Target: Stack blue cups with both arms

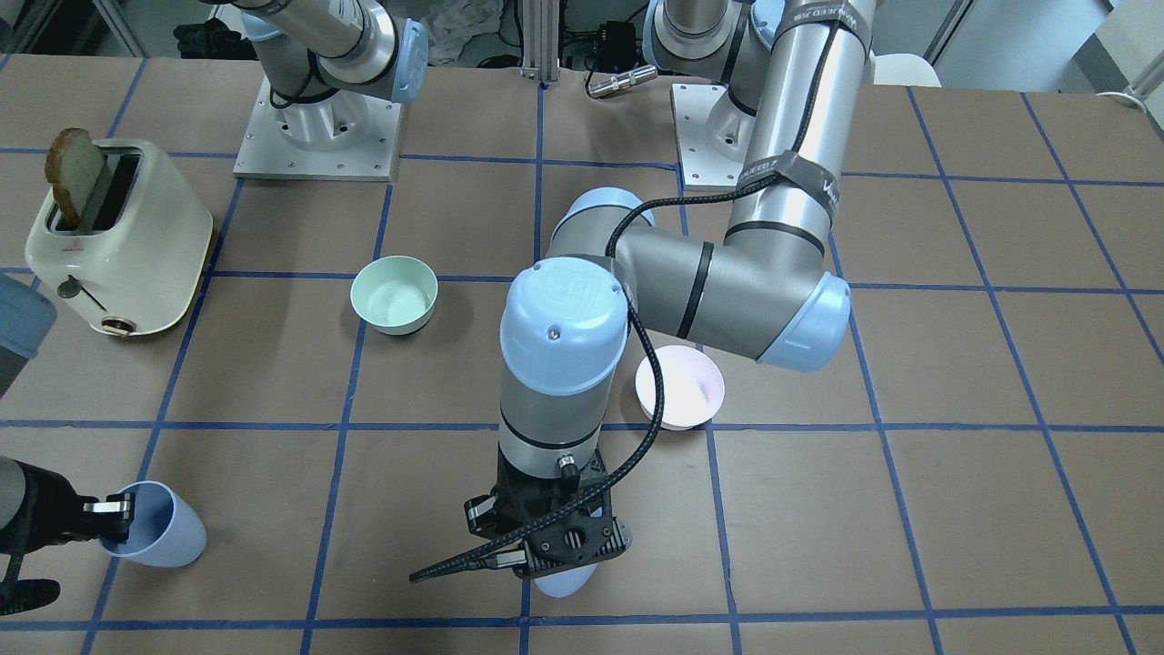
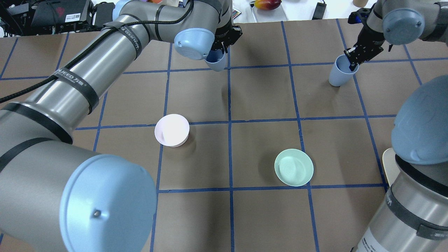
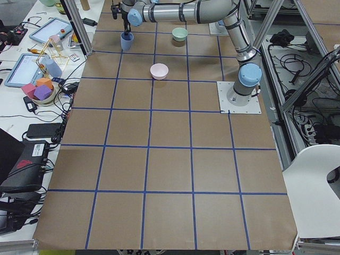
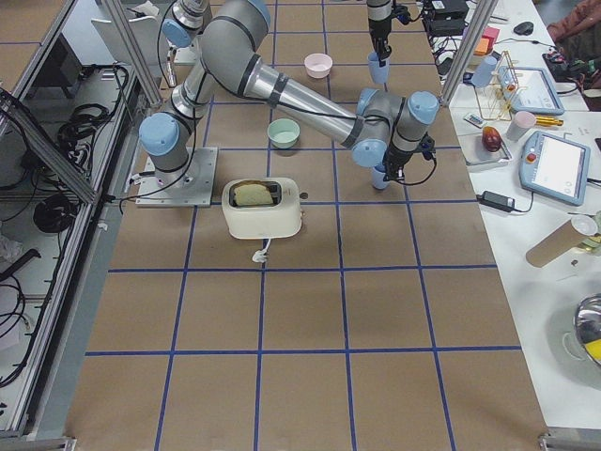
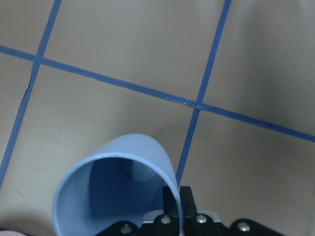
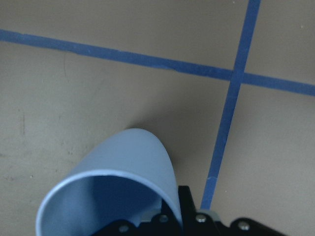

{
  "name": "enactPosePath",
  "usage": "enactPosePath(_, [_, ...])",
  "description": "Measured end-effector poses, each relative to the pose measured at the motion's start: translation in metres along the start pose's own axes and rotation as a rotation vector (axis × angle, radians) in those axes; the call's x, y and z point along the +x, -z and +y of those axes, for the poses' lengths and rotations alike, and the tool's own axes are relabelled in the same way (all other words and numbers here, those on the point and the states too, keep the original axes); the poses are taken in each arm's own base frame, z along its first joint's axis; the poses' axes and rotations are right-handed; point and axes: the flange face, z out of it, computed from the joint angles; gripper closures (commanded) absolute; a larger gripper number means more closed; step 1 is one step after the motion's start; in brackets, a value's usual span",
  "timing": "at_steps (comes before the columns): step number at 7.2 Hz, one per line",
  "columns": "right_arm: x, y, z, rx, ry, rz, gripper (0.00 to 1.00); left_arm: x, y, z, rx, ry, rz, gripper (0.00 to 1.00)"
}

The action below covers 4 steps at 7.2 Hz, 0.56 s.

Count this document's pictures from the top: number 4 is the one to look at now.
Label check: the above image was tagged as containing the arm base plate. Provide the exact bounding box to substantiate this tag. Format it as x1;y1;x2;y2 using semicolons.
134;147;219;208

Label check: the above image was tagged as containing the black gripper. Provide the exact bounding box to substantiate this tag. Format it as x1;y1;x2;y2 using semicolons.
370;28;391;67
381;148;411;182

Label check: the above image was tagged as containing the white cup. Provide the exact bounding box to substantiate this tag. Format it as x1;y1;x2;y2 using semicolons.
505;111;536;142

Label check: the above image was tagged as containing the gold wire cup rack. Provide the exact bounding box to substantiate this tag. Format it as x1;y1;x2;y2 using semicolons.
474;51;518;121

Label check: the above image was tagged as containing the mango fruit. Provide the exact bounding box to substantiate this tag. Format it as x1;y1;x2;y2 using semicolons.
481;126;502;152

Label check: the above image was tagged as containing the blue cup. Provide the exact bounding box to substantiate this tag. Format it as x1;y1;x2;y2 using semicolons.
367;52;390;85
371;164;390;191

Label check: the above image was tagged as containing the black power adapter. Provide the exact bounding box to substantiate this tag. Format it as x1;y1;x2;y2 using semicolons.
476;191;515;212

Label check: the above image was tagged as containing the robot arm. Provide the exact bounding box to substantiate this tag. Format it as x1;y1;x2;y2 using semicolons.
139;1;439;184
366;0;411;67

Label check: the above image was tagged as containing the cream toaster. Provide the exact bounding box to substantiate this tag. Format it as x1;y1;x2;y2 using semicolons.
222;178;302;240

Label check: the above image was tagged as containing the metal mixing bowl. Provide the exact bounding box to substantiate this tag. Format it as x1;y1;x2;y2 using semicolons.
574;293;600;366

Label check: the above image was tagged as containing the cardboard tube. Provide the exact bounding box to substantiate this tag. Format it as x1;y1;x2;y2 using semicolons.
525;214;598;268

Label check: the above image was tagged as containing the aluminium frame post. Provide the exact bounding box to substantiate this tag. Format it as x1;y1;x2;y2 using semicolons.
439;0;497;107

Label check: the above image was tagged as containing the pink bowl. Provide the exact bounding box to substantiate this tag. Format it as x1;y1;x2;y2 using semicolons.
303;53;333;79

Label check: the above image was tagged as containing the bread slice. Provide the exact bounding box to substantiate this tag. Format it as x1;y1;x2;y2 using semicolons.
234;183;273;207

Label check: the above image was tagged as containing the mint green bowl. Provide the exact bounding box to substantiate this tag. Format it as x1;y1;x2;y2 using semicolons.
267;118;301;149

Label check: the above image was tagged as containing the teach pendant tablet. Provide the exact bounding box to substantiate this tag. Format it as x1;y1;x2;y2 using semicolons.
518;132;591;206
498;66;564;116

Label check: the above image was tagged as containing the remote control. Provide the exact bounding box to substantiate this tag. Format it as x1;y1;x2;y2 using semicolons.
463;113;485;129

